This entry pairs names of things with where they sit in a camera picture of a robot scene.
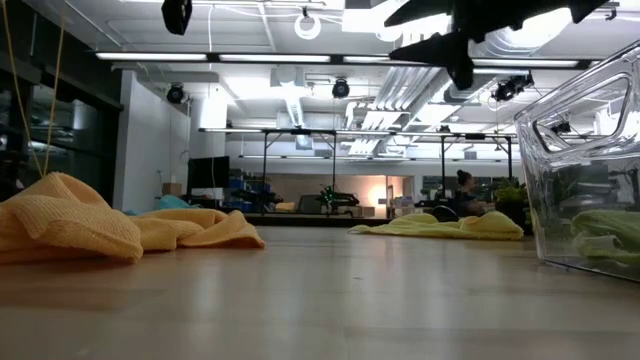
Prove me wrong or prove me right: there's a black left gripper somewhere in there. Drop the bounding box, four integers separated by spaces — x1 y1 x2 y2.
160 0 194 36

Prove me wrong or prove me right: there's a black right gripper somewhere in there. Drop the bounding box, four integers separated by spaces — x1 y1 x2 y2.
384 0 571 91

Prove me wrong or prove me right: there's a blue microfiber towel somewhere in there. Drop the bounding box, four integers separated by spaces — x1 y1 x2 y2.
124 194 201 217

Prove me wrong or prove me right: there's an orange microfiber towel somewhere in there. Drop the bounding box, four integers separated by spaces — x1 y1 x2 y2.
0 172 266 265

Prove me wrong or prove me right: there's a green microfiber towel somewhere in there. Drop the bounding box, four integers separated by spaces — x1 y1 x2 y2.
571 209 640 266

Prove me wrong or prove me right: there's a black overhead light bar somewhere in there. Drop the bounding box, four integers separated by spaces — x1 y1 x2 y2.
94 49 599 71

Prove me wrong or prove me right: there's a black monitor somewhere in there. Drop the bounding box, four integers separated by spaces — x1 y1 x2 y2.
187 155 231 190

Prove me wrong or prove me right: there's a person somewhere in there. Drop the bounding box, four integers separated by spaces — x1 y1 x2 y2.
452 169 489 219

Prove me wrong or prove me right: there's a clear plastic bin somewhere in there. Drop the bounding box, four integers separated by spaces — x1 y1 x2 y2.
514 39 640 282

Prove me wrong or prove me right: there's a black office chair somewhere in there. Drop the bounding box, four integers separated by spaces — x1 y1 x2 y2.
432 204 459 223

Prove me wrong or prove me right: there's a potted green plant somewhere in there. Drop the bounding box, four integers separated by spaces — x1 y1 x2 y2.
492 179 532 235

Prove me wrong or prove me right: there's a silver ventilation duct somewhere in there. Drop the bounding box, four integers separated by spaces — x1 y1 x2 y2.
444 9 576 104

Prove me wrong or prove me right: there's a black ceiling camera cluster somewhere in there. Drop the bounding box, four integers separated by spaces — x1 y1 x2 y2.
491 73 535 103

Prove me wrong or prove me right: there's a white cable coil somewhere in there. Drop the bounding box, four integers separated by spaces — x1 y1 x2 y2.
293 5 323 41

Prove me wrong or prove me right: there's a black workstation frame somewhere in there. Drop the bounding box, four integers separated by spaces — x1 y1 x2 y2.
199 127 516 216

